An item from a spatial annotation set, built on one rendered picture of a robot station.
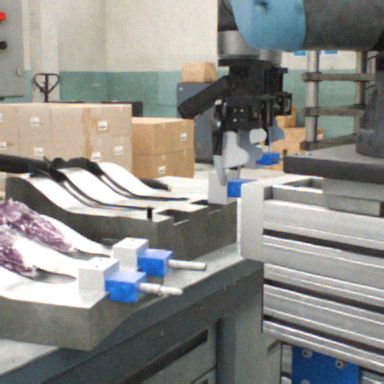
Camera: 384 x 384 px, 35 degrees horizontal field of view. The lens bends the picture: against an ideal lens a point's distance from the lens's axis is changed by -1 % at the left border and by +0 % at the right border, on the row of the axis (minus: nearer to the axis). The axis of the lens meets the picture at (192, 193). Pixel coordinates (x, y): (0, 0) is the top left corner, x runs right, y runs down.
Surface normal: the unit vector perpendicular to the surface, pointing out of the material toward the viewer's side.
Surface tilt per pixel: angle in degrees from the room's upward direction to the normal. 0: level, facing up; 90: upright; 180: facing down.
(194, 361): 90
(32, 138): 99
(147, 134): 90
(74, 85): 90
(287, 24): 132
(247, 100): 90
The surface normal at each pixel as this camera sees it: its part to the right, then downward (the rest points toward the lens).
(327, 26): 0.07, 0.79
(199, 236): 0.83, 0.10
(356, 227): -0.66, 0.14
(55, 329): -0.29, 0.17
